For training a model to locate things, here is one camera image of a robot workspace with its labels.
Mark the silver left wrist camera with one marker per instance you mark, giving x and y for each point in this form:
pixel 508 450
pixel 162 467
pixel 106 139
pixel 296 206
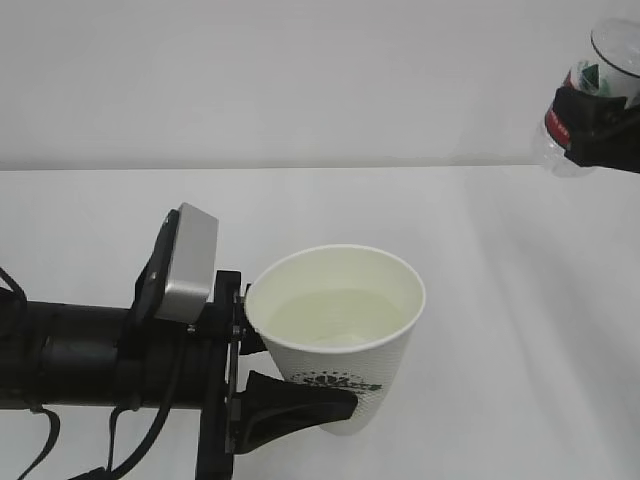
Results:
pixel 190 277

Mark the white paper coffee cup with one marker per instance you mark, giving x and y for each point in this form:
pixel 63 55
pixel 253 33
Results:
pixel 338 316

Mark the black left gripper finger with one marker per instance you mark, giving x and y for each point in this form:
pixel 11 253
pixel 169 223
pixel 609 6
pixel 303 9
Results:
pixel 269 409
pixel 251 341

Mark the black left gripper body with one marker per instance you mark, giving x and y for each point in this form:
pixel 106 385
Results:
pixel 206 352

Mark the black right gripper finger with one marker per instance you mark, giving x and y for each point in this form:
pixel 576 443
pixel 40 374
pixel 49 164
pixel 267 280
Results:
pixel 580 114

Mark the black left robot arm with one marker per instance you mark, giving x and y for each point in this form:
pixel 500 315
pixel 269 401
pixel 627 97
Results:
pixel 63 354

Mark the clear Nongfu Spring water bottle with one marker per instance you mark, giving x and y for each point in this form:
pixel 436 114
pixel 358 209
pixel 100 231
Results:
pixel 610 69

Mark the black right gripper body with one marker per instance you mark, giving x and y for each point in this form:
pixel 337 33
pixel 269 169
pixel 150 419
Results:
pixel 613 145

